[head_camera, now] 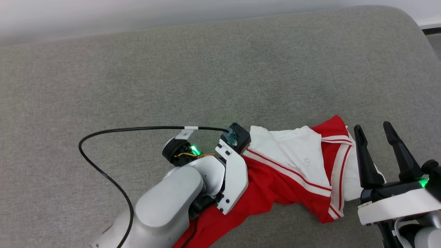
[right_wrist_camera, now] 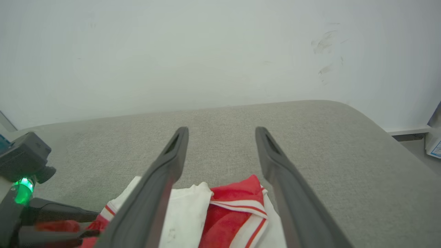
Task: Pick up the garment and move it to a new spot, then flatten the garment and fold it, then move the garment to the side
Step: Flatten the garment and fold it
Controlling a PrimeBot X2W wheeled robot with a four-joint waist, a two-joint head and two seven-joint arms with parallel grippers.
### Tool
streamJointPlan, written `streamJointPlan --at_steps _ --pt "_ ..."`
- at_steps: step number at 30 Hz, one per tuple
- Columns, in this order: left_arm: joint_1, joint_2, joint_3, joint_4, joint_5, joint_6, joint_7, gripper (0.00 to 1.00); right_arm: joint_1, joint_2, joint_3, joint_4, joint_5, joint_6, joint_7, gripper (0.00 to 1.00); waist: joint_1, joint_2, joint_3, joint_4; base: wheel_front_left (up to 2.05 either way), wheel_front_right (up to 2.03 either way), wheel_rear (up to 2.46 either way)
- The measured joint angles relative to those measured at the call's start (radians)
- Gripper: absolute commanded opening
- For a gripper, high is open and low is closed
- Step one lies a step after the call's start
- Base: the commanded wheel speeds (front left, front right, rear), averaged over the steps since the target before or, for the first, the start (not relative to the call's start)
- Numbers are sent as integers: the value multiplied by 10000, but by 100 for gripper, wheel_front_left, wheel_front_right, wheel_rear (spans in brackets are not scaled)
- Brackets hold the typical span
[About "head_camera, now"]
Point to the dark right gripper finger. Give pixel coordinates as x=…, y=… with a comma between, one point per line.
x=404, y=162
x=368, y=165

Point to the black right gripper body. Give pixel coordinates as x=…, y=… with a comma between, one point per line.
x=389, y=191

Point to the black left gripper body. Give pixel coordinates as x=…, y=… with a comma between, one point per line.
x=177, y=150

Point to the red and white jersey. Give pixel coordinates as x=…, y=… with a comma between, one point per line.
x=275, y=182

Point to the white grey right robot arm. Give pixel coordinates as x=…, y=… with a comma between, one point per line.
x=427, y=239

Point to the grey fabric sofa cushion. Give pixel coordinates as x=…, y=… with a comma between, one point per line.
x=172, y=79

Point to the dark wall baseboard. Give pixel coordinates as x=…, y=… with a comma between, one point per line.
x=432, y=31

